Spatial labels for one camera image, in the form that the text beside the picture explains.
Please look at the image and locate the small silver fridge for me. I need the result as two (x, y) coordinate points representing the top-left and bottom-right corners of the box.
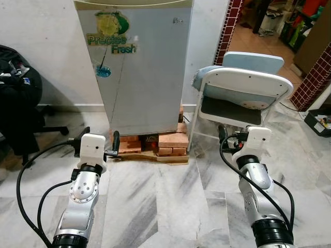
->
(74, 0), (194, 136)

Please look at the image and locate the wooden base board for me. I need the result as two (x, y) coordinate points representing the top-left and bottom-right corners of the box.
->
(106, 150), (190, 165)

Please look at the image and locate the white folding chair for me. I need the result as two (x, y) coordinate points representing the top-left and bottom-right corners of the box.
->
(189, 66), (294, 153)

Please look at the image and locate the black office chair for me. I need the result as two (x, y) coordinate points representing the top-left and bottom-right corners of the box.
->
(0, 45), (70, 169)

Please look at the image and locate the light blue folding chair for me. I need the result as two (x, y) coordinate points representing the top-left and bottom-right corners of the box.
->
(192, 52), (285, 94)

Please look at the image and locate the black open box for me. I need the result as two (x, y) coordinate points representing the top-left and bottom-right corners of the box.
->
(304, 108), (331, 138)

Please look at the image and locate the brown wooden panel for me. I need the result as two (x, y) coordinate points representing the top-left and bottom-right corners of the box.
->
(293, 3), (331, 76)

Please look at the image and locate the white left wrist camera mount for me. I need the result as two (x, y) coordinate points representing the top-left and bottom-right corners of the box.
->
(78, 133), (108, 166)

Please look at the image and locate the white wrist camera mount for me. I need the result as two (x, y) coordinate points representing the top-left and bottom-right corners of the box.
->
(78, 133), (108, 166)
(243, 127), (273, 156)

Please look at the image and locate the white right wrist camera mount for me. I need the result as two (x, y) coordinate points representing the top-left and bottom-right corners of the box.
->
(243, 127), (273, 156)

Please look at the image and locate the long black left arm cable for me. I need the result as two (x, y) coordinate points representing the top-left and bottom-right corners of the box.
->
(16, 139), (81, 248)

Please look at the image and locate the short black left arm cable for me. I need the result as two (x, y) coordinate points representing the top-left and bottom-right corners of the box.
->
(37, 180), (74, 239)

